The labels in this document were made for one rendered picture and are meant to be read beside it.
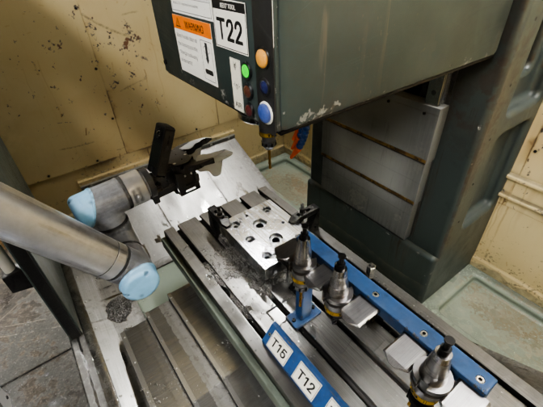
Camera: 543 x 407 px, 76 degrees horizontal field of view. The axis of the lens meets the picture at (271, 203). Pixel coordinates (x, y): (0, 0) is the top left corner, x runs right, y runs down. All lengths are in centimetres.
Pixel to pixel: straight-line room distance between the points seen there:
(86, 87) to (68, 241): 122
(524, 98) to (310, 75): 93
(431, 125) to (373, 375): 71
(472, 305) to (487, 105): 89
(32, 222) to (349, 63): 54
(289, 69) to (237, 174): 151
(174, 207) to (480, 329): 146
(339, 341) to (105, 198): 72
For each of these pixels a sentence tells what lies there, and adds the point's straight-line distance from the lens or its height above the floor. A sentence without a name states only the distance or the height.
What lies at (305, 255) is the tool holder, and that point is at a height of 126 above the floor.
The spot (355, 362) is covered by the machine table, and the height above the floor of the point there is 90.
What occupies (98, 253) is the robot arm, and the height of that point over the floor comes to 139.
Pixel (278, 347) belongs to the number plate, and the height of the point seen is 94.
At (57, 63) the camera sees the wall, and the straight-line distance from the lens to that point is 176.
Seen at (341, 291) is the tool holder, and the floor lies 124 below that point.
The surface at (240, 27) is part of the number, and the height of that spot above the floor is 171.
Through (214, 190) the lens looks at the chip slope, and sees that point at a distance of 191.
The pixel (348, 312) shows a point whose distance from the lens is 74.
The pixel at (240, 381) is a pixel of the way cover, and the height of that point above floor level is 77.
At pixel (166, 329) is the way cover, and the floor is 72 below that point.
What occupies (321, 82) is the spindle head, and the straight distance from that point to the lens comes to 57.
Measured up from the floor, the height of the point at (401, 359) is 122.
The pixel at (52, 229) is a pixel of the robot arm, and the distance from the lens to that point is 64.
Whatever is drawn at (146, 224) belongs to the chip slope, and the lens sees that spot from 181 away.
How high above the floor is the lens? 181
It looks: 37 degrees down
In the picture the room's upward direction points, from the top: 3 degrees counter-clockwise
